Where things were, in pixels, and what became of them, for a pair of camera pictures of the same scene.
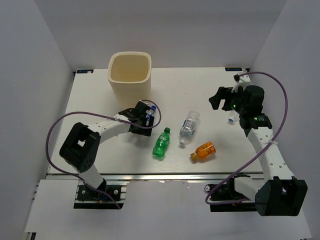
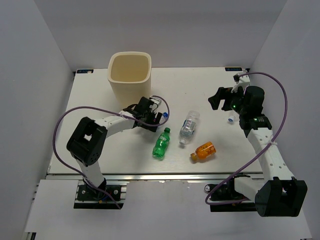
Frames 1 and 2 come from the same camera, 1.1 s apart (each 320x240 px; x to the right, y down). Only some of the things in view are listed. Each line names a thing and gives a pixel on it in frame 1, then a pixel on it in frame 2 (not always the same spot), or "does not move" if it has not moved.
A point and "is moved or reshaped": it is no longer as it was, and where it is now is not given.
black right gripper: [223, 93] does not move
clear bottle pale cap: [231, 118] does not move
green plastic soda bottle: [162, 143] does not move
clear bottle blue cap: [150, 112] is moved or reshaped
